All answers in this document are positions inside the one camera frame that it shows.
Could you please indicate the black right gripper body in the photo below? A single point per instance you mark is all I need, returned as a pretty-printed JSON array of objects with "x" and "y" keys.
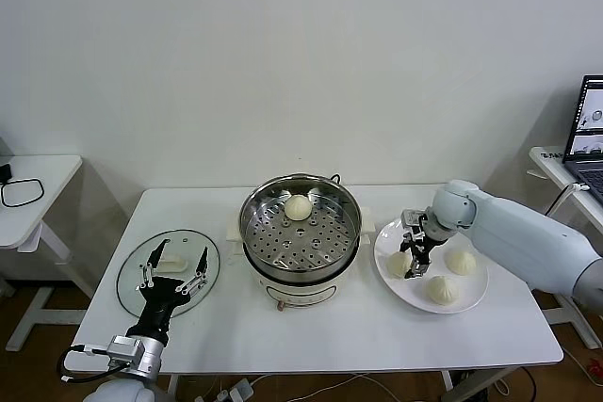
[{"x": 421, "y": 250}]

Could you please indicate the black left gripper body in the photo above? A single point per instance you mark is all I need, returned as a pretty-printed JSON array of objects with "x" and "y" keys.
[{"x": 160, "y": 296}]

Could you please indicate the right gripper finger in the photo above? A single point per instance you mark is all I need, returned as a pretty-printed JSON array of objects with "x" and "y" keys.
[
  {"x": 418, "y": 270},
  {"x": 407, "y": 243}
]

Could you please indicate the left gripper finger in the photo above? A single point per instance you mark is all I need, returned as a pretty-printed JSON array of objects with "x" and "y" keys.
[
  {"x": 150, "y": 272},
  {"x": 201, "y": 275}
]

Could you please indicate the white steamed baozi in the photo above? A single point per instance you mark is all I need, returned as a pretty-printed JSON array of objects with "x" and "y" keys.
[
  {"x": 297, "y": 208},
  {"x": 461, "y": 262},
  {"x": 397, "y": 265},
  {"x": 441, "y": 290}
]

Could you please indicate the round glass pot lid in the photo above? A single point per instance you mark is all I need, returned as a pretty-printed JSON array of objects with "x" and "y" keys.
[{"x": 124, "y": 286}]

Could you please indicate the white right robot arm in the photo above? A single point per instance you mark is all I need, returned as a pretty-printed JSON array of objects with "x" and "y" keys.
[{"x": 494, "y": 228}]

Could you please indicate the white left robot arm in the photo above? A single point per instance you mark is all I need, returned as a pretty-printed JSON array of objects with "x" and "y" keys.
[{"x": 153, "y": 362}]

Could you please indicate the stainless steel steamer basket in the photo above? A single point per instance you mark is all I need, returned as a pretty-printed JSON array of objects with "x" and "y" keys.
[{"x": 301, "y": 251}]

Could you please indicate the large white round plate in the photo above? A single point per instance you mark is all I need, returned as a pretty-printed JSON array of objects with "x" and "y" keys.
[{"x": 471, "y": 294}]

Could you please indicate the white electric cooking pot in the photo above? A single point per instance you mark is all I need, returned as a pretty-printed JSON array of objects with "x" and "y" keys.
[{"x": 301, "y": 291}]

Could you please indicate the small black adapter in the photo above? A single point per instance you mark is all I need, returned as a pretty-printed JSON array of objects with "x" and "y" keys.
[{"x": 4, "y": 172}]

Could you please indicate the open dark laptop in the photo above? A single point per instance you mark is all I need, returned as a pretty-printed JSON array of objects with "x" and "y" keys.
[{"x": 589, "y": 171}]

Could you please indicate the red floor object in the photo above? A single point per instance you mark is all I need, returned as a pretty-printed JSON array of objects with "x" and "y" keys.
[{"x": 592, "y": 364}]

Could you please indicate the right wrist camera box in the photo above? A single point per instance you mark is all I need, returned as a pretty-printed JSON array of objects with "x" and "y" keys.
[{"x": 411, "y": 219}]

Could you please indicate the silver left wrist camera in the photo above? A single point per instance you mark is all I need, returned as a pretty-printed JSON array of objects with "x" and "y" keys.
[{"x": 123, "y": 350}]

